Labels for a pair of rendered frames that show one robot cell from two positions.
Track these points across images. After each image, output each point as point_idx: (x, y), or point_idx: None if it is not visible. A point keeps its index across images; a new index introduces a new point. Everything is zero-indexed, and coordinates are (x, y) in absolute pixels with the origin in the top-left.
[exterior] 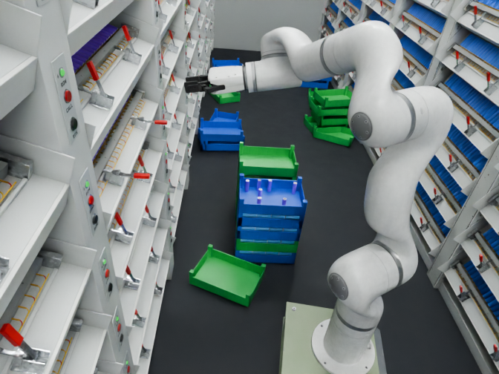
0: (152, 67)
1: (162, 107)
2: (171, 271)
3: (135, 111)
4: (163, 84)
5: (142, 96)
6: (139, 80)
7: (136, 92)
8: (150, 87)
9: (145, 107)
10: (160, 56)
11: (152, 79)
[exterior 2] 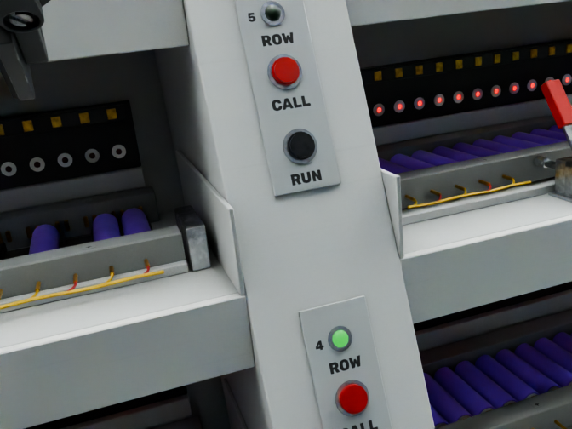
0: (199, 87)
1: (334, 340)
2: None
3: (0, 292)
4: (391, 211)
5: (188, 252)
6: (206, 175)
7: (164, 227)
8: (214, 201)
9: (136, 296)
10: (300, 39)
11: (213, 157)
